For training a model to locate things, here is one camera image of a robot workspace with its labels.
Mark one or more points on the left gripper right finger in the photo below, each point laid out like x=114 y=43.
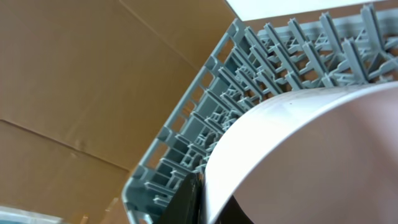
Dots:
x=233 y=214

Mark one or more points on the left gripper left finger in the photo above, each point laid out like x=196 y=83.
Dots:
x=184 y=207

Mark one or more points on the grey plastic dish rack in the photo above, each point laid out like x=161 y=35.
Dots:
x=246 y=68

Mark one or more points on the brown cardboard box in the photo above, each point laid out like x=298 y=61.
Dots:
x=85 y=88

